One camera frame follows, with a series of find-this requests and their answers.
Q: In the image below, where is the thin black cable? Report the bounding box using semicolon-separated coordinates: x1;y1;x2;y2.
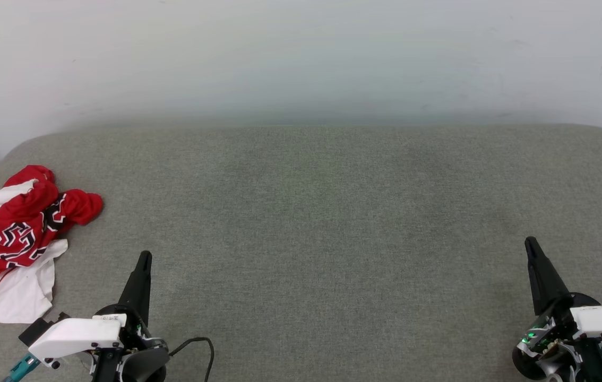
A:
167;336;215;382

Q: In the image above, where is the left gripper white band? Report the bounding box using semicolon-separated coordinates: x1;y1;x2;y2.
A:
19;250;170;382

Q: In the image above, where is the teal cable connector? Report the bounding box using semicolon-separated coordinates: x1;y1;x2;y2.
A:
4;353;41;382

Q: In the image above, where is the red and white jersey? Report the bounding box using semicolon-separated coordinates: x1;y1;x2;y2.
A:
0;164;104;325

